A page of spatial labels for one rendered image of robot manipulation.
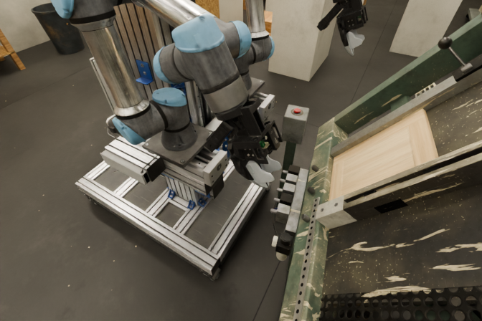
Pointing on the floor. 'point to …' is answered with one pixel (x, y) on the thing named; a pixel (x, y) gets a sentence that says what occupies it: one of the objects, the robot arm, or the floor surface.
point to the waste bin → (59, 29)
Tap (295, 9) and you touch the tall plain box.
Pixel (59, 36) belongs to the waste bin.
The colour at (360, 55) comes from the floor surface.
